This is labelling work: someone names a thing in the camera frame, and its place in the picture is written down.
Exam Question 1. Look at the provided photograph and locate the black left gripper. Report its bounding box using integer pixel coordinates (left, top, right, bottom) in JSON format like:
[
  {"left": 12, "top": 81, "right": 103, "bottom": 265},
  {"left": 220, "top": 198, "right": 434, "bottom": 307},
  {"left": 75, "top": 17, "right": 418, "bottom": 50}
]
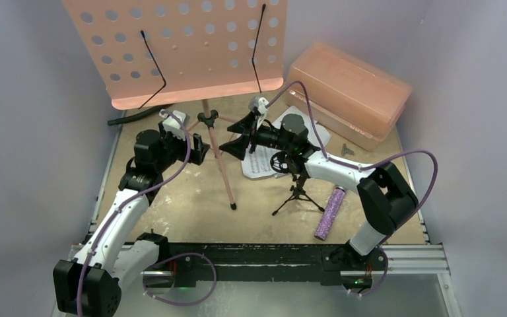
[{"left": 155, "top": 122, "right": 209, "bottom": 173}]

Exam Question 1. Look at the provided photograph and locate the pink folding music stand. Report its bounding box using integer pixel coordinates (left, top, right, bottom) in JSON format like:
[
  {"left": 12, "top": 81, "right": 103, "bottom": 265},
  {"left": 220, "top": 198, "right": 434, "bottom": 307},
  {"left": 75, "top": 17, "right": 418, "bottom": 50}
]
[{"left": 61, "top": 0, "right": 289, "bottom": 211}]

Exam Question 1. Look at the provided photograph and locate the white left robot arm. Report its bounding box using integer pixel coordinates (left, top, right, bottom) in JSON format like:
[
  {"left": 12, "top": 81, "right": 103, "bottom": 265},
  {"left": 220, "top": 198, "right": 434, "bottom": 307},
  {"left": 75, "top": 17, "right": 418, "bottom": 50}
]
[{"left": 53, "top": 127, "right": 210, "bottom": 316}]

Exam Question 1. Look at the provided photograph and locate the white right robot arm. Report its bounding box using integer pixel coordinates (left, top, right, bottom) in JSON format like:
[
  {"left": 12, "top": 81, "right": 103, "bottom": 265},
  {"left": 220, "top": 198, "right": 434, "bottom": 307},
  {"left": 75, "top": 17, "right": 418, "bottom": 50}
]
[{"left": 219, "top": 112, "right": 419, "bottom": 269}]

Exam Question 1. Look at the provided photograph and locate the sheet music paper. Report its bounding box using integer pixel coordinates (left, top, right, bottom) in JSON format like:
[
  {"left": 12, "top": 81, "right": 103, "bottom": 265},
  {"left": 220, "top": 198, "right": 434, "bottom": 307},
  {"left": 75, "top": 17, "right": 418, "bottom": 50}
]
[{"left": 240, "top": 104, "right": 333, "bottom": 181}]

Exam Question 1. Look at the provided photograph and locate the black mini microphone tripod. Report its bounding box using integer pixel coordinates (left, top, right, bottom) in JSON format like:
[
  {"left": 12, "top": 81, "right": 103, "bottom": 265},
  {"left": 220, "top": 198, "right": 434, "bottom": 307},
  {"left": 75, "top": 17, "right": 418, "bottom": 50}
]
[{"left": 269, "top": 151, "right": 325, "bottom": 216}]

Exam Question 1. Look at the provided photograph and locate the small grey metal clip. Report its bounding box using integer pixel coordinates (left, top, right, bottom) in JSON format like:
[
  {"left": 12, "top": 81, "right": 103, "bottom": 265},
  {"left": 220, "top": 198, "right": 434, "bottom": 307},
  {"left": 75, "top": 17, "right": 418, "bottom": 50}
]
[{"left": 341, "top": 143, "right": 355, "bottom": 157}]

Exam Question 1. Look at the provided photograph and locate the purple glitter microphone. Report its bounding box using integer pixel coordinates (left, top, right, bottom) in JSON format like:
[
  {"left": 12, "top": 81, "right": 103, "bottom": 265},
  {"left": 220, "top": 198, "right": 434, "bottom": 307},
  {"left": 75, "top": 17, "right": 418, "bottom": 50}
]
[{"left": 314, "top": 186, "right": 347, "bottom": 241}]

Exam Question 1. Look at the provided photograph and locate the pink translucent storage box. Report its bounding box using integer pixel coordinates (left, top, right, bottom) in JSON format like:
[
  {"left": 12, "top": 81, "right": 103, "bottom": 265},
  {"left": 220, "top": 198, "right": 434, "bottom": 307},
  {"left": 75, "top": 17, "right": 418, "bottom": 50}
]
[{"left": 285, "top": 42, "right": 413, "bottom": 151}]

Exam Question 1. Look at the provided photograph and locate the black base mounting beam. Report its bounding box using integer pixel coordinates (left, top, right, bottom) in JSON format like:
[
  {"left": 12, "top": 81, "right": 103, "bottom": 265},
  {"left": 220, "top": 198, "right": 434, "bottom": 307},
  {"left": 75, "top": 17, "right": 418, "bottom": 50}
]
[{"left": 145, "top": 242, "right": 388, "bottom": 289}]

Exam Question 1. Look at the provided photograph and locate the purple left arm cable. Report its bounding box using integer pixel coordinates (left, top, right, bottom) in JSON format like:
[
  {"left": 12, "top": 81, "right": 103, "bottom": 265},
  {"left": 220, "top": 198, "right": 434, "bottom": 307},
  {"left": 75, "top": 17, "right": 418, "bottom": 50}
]
[{"left": 75, "top": 109, "right": 217, "bottom": 317}]

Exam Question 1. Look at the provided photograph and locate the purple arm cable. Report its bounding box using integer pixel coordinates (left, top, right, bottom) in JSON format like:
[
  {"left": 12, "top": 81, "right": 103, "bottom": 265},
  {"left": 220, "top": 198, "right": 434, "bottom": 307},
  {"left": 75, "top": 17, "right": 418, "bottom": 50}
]
[
  {"left": 262, "top": 81, "right": 439, "bottom": 299},
  {"left": 75, "top": 109, "right": 217, "bottom": 317}
]

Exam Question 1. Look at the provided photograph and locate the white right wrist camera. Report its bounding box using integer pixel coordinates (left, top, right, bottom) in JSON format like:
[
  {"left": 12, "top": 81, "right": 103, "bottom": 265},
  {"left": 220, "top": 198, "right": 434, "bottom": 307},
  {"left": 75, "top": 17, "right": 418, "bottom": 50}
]
[{"left": 248, "top": 96, "right": 269, "bottom": 120}]

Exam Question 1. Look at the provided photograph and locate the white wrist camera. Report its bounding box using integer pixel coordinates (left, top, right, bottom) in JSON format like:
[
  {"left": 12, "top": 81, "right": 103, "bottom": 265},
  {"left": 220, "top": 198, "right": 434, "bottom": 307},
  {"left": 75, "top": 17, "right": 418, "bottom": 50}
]
[
  {"left": 248, "top": 96, "right": 269, "bottom": 120},
  {"left": 160, "top": 110, "right": 189, "bottom": 141}
]

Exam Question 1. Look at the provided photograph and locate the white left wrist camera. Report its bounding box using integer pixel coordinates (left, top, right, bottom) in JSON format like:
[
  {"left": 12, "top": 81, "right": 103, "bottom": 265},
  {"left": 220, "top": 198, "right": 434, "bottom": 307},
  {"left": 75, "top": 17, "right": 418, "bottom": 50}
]
[{"left": 160, "top": 110, "right": 189, "bottom": 141}]

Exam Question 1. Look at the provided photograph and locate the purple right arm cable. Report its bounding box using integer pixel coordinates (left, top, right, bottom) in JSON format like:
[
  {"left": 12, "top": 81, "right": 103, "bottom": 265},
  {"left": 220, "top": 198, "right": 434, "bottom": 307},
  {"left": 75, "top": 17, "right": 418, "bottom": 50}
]
[{"left": 262, "top": 81, "right": 439, "bottom": 299}]

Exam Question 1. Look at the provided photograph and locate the black corrugated hose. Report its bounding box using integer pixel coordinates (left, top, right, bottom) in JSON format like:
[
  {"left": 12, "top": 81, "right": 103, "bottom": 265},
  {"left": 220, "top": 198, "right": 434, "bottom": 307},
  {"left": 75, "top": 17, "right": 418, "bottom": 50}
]
[{"left": 106, "top": 104, "right": 176, "bottom": 127}]

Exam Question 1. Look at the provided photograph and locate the aluminium frame rail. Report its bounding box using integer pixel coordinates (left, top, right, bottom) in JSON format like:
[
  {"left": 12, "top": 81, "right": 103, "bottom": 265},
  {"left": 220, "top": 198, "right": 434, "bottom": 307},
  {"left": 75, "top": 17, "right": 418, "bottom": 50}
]
[{"left": 383, "top": 244, "right": 450, "bottom": 275}]

